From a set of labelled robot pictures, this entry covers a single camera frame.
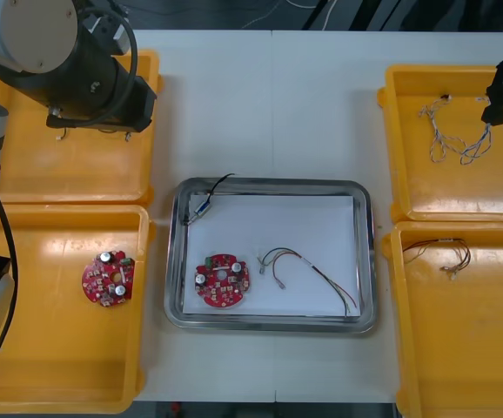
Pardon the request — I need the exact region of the white sheet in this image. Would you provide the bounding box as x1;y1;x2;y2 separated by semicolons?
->
181;193;363;318

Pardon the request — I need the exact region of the red brown wire harness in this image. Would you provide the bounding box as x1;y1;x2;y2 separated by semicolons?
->
402;237;471;280

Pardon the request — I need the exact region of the red green wire harness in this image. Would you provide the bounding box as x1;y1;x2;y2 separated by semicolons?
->
256;246;359;318

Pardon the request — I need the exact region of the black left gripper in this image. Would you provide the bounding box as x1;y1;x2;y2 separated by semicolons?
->
114;72;159;143

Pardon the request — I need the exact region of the yellow-orange plastic bin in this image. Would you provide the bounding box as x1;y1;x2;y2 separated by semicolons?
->
376;64;503;223
0;204;157;415
0;50;165;206
381;220;503;418

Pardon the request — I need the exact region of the blue-white twisted wire harness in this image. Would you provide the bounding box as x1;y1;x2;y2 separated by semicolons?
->
417;93;451;165
459;98;495;166

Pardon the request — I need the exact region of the white background cable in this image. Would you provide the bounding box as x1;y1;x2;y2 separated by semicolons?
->
323;0;339;30

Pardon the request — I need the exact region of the round red circuit board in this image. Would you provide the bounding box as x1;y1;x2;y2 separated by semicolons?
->
81;249;137;309
194;253;252;309

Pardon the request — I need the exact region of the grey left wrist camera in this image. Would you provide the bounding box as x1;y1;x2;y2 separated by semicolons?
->
90;12;131;56

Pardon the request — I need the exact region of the steel tray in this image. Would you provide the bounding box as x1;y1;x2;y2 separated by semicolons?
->
163;176;379;335

